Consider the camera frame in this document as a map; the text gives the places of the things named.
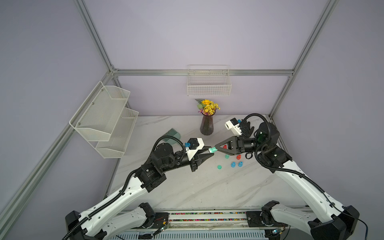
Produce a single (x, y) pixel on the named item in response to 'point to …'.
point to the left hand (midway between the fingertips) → (209, 151)
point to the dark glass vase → (207, 127)
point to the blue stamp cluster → (233, 164)
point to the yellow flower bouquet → (207, 107)
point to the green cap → (219, 167)
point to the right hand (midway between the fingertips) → (217, 151)
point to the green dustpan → (172, 132)
